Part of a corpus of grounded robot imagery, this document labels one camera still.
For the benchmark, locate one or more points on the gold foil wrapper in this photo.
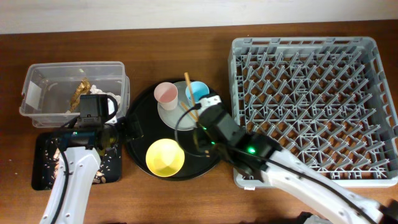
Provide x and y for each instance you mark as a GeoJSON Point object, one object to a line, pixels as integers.
{"type": "Point", "coordinates": [82, 89]}

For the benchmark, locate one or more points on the light grey plate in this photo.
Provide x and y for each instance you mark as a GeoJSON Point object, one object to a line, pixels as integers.
{"type": "Point", "coordinates": [171, 117]}

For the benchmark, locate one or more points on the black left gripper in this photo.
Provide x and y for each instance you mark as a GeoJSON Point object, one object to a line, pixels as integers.
{"type": "Point", "coordinates": [124, 124]}

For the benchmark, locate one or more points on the black rectangular tray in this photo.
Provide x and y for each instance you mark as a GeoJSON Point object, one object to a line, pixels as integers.
{"type": "Point", "coordinates": [38, 166]}

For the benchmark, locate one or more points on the grey dishwasher rack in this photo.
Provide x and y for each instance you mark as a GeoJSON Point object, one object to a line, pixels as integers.
{"type": "Point", "coordinates": [326, 99]}

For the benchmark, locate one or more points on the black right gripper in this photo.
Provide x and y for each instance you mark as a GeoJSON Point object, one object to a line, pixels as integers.
{"type": "Point", "coordinates": [203, 137]}

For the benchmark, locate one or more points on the round black tray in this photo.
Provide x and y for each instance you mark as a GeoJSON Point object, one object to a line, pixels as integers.
{"type": "Point", "coordinates": [153, 129]}

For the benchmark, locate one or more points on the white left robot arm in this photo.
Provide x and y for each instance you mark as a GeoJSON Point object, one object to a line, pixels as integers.
{"type": "Point", "coordinates": [82, 148]}

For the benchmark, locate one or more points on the clear plastic bin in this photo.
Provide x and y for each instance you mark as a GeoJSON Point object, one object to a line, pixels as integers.
{"type": "Point", "coordinates": [48, 89]}

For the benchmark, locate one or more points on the white napkin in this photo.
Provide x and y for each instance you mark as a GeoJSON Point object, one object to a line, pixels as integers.
{"type": "Point", "coordinates": [95, 90]}

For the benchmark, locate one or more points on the yellow bowl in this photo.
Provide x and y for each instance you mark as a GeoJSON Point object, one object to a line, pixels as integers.
{"type": "Point", "coordinates": [165, 158]}

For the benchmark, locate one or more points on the blue cup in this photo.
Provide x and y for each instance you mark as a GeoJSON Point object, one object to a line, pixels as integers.
{"type": "Point", "coordinates": [199, 89]}

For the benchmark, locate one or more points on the pink cup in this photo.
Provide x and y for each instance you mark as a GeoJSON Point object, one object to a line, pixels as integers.
{"type": "Point", "coordinates": [166, 94]}

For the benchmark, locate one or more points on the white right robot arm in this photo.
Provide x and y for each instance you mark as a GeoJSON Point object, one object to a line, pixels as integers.
{"type": "Point", "coordinates": [260, 156]}

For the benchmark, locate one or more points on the wooden chopstick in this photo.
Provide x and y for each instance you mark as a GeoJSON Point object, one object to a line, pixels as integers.
{"type": "Point", "coordinates": [197, 153]}
{"type": "Point", "coordinates": [190, 97]}

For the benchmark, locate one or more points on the food scraps and rice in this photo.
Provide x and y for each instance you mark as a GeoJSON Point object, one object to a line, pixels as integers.
{"type": "Point", "coordinates": [52, 163]}

